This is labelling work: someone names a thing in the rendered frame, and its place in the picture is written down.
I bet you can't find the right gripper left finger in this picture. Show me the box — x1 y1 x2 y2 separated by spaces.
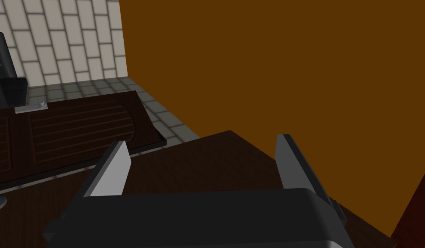
83 140 132 198

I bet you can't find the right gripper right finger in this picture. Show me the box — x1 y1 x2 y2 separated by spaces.
274 134 334 206

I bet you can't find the dark brown panelled cupboard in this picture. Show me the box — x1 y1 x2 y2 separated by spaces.
0 90 168 191

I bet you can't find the dark brown door leaf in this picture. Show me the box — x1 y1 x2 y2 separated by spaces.
0 130 397 248

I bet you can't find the black appliance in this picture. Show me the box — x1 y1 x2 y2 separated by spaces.
0 31 29 109

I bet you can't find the grey cupboard handle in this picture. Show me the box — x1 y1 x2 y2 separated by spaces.
14 101 49 115

